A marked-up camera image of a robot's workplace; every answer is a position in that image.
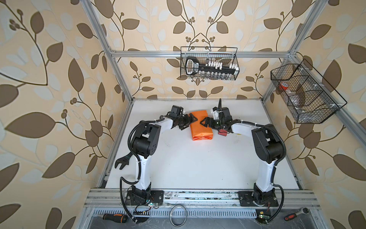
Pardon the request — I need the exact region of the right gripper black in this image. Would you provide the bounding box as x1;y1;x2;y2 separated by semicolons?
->
200;116;224;129

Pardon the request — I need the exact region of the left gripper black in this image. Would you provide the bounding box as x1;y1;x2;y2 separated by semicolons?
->
176;112;198;128

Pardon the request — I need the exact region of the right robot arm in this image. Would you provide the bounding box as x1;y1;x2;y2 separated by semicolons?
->
200;106;287;206

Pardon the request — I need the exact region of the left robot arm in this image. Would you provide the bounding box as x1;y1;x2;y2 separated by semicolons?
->
114;106;198;203

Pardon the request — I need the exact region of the red tape dispenser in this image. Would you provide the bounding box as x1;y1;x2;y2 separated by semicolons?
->
218;129;229;136

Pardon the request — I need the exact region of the black socket tool set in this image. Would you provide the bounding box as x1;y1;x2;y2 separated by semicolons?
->
183;57;240;76

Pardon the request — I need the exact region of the red capped item in basket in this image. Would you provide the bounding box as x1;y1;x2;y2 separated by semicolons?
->
279;82;289;91

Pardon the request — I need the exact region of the orange black screwdriver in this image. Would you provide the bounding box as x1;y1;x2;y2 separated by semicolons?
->
102;214;129;223

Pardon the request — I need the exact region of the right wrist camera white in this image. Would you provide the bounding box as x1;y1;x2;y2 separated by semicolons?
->
211;107;220;120

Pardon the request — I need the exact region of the black wire basket back wall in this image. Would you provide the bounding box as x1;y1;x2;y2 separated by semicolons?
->
180;46;240;81

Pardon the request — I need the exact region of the black wire basket wall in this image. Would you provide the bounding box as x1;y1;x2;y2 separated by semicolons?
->
270;59;347;124
180;46;240;81

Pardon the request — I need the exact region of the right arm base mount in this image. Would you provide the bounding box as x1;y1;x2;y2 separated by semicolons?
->
238;191;279;207

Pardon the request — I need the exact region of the metal ring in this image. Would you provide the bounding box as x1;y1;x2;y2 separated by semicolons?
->
169;204;188;228

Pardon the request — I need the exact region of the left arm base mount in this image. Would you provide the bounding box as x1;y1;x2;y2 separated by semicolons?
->
126;189;164;206

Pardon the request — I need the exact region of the black wire basket right wall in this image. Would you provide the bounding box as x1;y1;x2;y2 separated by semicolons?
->
270;59;347;124

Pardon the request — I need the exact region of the aluminium front rail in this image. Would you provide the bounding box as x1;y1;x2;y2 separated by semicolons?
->
84;189;321;210

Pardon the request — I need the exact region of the red handled ratchet wrench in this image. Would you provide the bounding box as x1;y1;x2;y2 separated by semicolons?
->
284;208;310;221

